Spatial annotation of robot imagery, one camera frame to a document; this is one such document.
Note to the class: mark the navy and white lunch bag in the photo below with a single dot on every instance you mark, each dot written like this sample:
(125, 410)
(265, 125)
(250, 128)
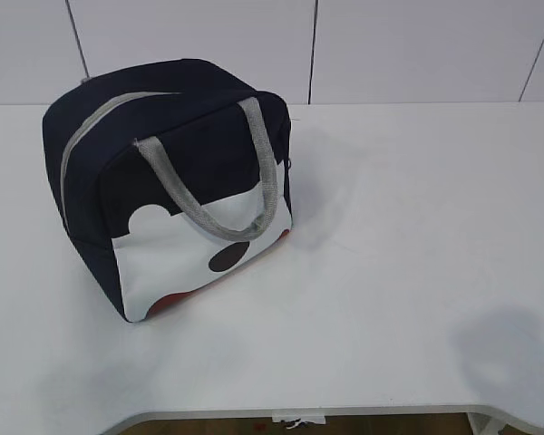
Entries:
(168, 176)

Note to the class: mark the white paper scrap under table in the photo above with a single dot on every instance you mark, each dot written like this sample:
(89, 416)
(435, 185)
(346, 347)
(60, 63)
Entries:
(293, 420)

